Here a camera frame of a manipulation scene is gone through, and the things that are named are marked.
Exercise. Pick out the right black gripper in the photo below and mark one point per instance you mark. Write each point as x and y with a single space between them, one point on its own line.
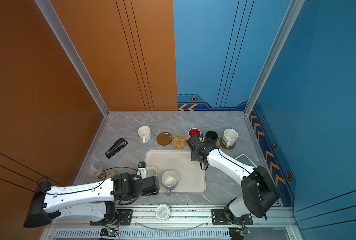
192 156

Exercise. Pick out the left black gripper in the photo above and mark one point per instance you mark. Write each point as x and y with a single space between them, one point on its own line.
153 194

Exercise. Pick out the white mug blue handle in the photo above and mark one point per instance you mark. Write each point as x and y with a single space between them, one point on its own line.
151 172

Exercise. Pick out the black mug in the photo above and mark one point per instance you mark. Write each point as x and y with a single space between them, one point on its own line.
211 137

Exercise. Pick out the white mug purple handle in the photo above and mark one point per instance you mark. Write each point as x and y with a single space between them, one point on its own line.
169 180

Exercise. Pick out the rattan woven coaster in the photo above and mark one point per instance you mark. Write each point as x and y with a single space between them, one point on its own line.
179 143

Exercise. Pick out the red inside mug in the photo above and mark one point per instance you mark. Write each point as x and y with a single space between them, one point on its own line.
194 132

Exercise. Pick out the brown cork round coaster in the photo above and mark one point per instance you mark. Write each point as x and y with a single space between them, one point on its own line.
223 144

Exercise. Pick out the white speckled mug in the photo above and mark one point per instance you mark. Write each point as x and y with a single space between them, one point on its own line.
230 136

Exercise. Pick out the glossy brown round coaster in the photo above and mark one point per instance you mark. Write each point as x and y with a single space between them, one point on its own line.
164 139

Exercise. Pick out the grey woven coaster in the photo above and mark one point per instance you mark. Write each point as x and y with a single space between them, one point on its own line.
149 142

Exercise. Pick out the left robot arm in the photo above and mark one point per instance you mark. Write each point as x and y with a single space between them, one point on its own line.
95 202

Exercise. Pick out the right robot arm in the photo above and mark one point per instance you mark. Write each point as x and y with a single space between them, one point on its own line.
259 192

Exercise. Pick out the beige serving tray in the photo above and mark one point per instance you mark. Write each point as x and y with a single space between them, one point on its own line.
191 178

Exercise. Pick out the white round lid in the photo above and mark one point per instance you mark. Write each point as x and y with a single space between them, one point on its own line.
162 212

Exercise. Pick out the wooden mallet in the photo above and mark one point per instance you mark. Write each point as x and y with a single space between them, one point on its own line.
111 175

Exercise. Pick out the black stapler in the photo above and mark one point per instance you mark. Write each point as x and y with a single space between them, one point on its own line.
116 147

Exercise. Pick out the left circuit board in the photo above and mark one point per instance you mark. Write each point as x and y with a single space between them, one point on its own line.
109 234

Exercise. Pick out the circuit board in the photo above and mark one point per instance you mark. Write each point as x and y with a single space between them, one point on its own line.
109 234
236 233

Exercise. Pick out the right circuit board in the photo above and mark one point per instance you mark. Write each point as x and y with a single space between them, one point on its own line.
236 233

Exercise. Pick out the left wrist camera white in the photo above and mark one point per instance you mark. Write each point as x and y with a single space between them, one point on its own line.
142 169

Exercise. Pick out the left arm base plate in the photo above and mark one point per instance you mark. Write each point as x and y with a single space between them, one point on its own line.
124 216

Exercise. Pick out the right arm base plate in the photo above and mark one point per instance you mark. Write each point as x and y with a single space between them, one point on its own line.
223 217

